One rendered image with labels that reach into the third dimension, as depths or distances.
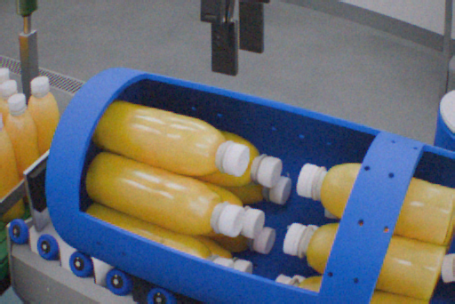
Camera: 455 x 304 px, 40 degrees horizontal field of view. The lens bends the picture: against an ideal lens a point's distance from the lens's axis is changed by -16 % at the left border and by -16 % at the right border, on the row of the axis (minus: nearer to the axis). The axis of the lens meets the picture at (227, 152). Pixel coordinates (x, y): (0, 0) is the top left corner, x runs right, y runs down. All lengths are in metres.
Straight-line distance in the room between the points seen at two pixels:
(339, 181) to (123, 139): 0.29
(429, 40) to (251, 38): 3.60
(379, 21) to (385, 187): 3.78
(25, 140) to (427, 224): 0.75
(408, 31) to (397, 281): 3.72
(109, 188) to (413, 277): 0.42
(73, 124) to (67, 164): 0.05
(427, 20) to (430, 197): 3.62
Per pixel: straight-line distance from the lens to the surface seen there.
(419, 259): 0.79
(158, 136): 0.90
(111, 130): 0.94
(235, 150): 0.88
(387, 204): 0.75
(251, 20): 0.84
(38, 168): 1.13
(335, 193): 0.82
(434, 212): 0.79
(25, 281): 1.18
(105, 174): 0.93
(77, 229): 0.93
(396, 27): 4.48
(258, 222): 0.94
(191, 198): 0.87
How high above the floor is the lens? 1.65
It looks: 32 degrees down
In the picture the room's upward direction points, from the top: straight up
